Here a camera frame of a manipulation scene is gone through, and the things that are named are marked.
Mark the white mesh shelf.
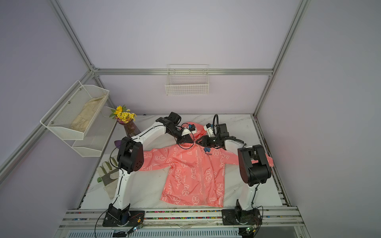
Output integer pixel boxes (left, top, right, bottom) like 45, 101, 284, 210
40, 81, 109, 140
72, 106, 116, 157

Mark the beige cloth in shelf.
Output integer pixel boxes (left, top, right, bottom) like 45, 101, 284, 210
70, 96, 105, 132

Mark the white wire wall basket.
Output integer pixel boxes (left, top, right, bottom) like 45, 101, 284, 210
165, 64, 209, 96

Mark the dark glass vase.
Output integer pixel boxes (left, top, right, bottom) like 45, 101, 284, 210
122, 121, 141, 138

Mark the pink hooded jacket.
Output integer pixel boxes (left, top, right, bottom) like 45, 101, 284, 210
138, 121, 274, 208

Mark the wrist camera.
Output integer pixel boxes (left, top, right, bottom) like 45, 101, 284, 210
181, 124, 197, 136
203, 123, 215, 137

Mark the upper white mesh shelf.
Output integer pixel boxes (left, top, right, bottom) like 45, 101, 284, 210
40, 81, 109, 140

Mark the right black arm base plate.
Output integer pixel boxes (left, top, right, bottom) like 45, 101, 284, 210
221, 209, 262, 225

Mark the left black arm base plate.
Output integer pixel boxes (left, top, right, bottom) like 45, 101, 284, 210
102, 210, 145, 227

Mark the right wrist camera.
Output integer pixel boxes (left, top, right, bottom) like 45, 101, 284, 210
203, 123, 215, 137

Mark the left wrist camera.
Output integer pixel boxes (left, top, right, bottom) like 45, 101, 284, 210
181, 124, 197, 136

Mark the yellow flower bouquet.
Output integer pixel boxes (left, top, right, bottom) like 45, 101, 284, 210
109, 105, 137, 125

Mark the lower white mesh shelf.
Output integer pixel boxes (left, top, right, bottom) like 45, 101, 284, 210
72, 106, 116, 157

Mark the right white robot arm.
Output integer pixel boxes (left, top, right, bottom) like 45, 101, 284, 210
196, 124, 271, 225

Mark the beige work glove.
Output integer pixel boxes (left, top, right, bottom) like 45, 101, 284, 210
96, 157, 119, 199

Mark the purple garden trowel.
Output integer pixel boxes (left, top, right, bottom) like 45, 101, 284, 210
114, 140, 122, 149

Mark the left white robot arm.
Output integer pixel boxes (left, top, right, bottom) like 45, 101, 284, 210
105, 112, 197, 226

